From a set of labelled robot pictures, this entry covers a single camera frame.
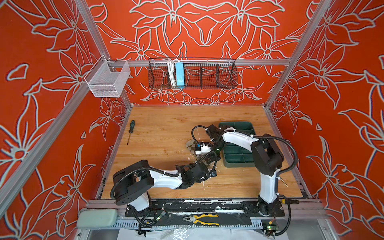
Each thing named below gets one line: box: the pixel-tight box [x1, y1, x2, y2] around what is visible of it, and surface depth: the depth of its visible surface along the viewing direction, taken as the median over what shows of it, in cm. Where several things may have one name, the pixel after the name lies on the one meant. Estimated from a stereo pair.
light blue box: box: [175, 62, 185, 87], surface depth 91 cm
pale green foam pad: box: [76, 208, 118, 229], surface depth 70 cm
